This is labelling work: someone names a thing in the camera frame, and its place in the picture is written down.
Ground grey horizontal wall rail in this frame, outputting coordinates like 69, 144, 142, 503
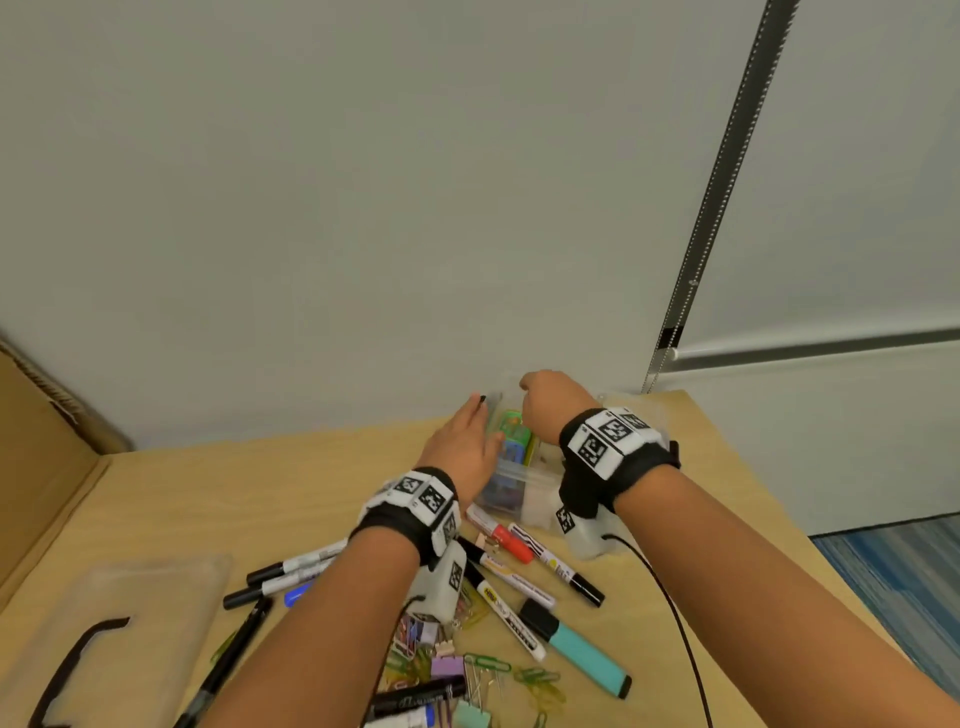
669, 327, 960, 374

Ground clear plastic storage box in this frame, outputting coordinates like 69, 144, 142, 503
472, 386, 680, 560

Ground black camera cable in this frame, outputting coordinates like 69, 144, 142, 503
603, 532, 715, 728

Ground teal highlighter black cap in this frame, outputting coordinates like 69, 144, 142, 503
518, 597, 634, 701

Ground pile of colourful paper clips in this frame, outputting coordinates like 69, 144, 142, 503
209, 584, 571, 728

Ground white marker yellow label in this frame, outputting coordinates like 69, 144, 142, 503
463, 560, 548, 664

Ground wooden table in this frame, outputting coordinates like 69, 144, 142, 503
0, 388, 931, 728

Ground white marker purple label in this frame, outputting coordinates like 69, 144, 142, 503
455, 535, 559, 611

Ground red marker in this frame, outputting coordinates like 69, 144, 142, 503
465, 503, 536, 566

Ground person's left hand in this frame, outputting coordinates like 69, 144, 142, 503
416, 392, 505, 511

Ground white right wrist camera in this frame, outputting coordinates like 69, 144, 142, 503
554, 498, 624, 560

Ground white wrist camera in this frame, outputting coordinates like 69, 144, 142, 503
404, 539, 470, 625
554, 498, 624, 560

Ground black wristband with tags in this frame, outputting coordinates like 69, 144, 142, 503
557, 406, 682, 519
348, 466, 463, 569

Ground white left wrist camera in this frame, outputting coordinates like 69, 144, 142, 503
404, 539, 470, 625

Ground brown cardboard panel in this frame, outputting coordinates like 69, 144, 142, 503
0, 329, 136, 609

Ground large white blue-capped marker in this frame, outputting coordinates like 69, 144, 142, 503
363, 703, 438, 728

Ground black perforated wall strip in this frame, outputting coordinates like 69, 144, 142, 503
641, 0, 802, 395

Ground black right wristband with tags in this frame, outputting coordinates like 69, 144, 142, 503
557, 406, 682, 519

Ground white marker yellow band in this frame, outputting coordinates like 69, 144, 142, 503
507, 521, 607, 609

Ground clear lid with black handle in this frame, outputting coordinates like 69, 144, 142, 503
0, 553, 235, 728

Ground large black marker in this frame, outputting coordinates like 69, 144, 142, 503
365, 674, 468, 723

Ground person's right forearm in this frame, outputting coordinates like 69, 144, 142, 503
613, 464, 960, 728

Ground person's left forearm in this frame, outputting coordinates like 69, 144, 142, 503
206, 528, 421, 728

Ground person's right hand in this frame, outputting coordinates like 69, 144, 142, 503
519, 369, 601, 448

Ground black left wristband with tags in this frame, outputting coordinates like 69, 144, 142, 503
348, 466, 463, 569

